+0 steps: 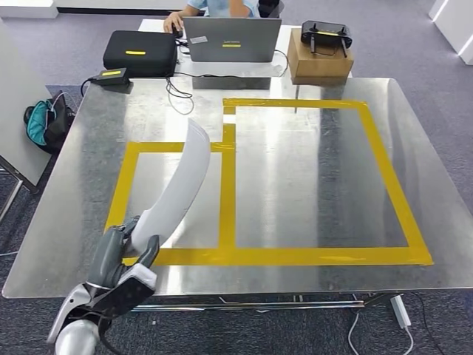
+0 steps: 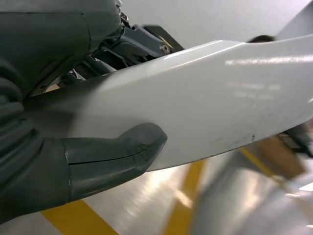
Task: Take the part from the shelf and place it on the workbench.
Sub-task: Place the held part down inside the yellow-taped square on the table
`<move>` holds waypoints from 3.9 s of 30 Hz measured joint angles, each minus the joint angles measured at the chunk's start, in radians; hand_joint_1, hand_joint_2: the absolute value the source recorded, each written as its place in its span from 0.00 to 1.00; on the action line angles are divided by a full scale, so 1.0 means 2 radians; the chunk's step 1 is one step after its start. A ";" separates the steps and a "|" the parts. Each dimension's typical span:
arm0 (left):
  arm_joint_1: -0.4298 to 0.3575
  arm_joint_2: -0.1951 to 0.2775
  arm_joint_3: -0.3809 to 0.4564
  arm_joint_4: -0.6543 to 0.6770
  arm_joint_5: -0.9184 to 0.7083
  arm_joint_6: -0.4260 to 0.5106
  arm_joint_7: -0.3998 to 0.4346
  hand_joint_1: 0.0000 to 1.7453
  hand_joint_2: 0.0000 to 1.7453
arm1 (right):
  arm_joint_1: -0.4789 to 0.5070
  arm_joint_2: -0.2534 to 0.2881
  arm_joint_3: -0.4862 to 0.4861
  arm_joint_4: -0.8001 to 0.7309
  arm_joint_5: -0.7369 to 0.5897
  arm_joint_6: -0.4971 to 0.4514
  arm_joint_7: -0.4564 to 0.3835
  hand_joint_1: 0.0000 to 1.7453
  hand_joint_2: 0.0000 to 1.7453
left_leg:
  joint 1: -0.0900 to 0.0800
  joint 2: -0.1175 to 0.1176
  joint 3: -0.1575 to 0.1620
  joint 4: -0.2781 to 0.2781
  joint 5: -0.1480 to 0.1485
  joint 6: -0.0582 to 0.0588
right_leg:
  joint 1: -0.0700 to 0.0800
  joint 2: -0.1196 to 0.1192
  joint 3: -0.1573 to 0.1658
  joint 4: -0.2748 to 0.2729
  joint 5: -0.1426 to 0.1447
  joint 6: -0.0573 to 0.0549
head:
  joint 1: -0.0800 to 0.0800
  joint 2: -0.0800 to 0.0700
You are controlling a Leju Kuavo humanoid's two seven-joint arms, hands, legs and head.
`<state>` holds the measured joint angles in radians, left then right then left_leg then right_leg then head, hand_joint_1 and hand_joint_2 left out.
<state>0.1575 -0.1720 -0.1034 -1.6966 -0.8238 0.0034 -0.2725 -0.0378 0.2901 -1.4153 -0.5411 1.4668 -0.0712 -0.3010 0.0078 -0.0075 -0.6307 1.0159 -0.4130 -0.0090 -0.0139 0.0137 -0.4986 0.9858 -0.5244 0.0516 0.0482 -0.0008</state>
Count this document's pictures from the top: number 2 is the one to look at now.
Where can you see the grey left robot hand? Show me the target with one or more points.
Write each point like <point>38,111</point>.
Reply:
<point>44,35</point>

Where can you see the steel workbench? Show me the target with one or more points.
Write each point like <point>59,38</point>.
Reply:
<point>151,194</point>

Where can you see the brown cardboard box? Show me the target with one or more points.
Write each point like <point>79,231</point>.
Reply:
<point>278,159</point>

